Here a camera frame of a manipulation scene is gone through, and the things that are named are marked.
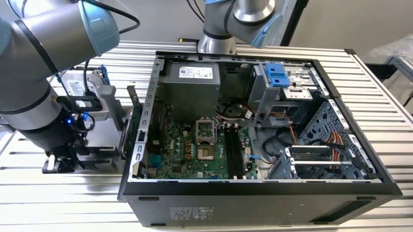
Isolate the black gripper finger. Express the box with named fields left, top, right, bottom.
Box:
left=43, top=156, right=62, bottom=174
left=61, top=156, right=81, bottom=173

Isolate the black RAM slot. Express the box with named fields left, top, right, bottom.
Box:
left=225, top=123, right=236, bottom=180
left=228, top=123, right=240, bottom=180
left=232, top=123, right=245, bottom=180

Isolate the wrist device with blue light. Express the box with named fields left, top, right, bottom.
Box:
left=58, top=95, right=110, bottom=121

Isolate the hard disk in blue carrier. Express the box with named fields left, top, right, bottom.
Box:
left=55, top=63, right=110, bottom=99

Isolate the grey parts rack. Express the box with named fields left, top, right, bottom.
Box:
left=75, top=84, right=137, bottom=171

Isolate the green graphics card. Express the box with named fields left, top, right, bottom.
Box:
left=118, top=84, right=146, bottom=160

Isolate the green motherboard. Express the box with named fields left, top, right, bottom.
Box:
left=146, top=118, right=260, bottom=180

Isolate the black cooling fan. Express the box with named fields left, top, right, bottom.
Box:
left=150, top=95, right=169, bottom=145

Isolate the metal socket cover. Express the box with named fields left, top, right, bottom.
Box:
left=196, top=117, right=217, bottom=144

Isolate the CPU socket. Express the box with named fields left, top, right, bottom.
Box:
left=196, top=143, right=217, bottom=162

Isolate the grey power supply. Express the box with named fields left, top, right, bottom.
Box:
left=157, top=61, right=222, bottom=121

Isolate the black PC case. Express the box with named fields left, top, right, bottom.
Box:
left=117, top=50, right=404, bottom=228

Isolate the blue plastic drive latch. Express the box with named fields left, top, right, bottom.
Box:
left=264, top=62, right=289, bottom=87

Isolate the silver disk bay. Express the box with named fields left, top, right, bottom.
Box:
left=268, top=144, right=372, bottom=181

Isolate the silver drive cage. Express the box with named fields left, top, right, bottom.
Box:
left=248, top=61, right=325, bottom=128

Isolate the plastic covered shelf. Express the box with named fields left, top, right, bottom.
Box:
left=367, top=32, right=413, bottom=108

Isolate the thin black camera cable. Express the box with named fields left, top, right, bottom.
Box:
left=83, top=60, right=94, bottom=97

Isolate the wire locking lever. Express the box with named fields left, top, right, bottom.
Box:
left=213, top=118, right=221, bottom=144

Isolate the power supply wire bundle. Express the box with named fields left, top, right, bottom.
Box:
left=214, top=102, right=260, bottom=121

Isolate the thick black cable bundle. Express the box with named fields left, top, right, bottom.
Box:
left=262, top=134, right=293, bottom=162

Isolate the orange yellow red wire bundle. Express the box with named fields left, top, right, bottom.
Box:
left=325, top=131, right=345, bottom=168

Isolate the black vertical post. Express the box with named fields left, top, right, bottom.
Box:
left=280, top=0, right=311, bottom=47

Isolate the black metal bracket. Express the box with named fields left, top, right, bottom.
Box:
left=364, top=62, right=399, bottom=80

